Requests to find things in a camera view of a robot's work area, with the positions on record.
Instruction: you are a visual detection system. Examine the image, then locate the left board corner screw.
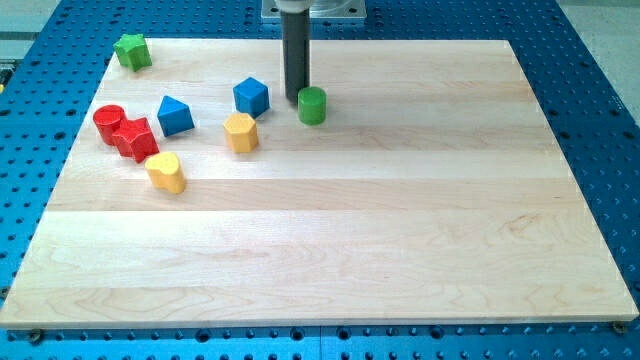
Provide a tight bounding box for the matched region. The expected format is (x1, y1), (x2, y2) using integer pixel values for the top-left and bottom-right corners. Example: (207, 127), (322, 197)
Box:
(25, 329), (44, 345)

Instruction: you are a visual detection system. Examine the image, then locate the yellow hexagon block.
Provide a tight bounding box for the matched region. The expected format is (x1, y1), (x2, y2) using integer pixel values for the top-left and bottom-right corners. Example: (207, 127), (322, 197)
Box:
(223, 113), (259, 153)

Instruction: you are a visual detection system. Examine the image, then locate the blue triangular prism block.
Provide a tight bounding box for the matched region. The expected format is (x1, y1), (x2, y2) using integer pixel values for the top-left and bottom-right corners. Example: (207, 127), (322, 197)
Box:
(157, 95), (195, 137)

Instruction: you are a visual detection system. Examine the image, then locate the red cylinder block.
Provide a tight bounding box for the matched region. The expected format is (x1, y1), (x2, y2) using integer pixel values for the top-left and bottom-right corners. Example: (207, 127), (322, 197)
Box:
(93, 104), (125, 146)

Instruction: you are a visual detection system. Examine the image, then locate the yellow heart block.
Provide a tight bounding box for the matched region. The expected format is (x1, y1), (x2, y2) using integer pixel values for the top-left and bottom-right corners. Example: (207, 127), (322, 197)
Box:
(144, 152), (186, 194)

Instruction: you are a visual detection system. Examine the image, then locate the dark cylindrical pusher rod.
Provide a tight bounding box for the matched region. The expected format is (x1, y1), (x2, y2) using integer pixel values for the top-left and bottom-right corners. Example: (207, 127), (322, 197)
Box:
(280, 10), (310, 104)

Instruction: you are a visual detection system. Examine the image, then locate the light wooden board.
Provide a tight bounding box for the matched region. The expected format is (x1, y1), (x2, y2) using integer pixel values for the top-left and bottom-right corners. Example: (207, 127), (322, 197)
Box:
(1, 39), (638, 329)

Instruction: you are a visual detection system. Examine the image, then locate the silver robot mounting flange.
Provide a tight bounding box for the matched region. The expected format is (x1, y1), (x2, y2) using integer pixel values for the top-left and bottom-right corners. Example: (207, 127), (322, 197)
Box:
(261, 0), (367, 23)

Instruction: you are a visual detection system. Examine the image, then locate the board corner screw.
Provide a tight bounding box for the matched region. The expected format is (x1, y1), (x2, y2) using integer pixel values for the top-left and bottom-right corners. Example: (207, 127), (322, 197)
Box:
(25, 329), (44, 345)
(611, 321), (628, 335)

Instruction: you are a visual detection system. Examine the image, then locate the blue cube block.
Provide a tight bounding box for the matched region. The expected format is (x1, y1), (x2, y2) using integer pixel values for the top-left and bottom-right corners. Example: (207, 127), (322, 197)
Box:
(233, 77), (270, 118)

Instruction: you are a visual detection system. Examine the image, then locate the green star block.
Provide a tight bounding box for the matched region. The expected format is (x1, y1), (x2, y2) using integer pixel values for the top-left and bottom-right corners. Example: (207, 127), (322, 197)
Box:
(113, 34), (152, 72)

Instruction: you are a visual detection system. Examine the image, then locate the green cylinder block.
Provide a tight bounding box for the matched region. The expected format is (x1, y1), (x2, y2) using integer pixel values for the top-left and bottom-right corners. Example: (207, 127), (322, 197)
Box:
(298, 86), (327, 126)

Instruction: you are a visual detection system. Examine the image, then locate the right board corner screw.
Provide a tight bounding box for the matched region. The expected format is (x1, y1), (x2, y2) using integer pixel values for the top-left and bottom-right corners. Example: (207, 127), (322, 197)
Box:
(611, 321), (628, 335)

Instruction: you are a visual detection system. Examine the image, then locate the red star block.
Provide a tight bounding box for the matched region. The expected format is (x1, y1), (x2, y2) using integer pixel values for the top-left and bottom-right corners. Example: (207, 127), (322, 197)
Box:
(112, 117), (159, 163)

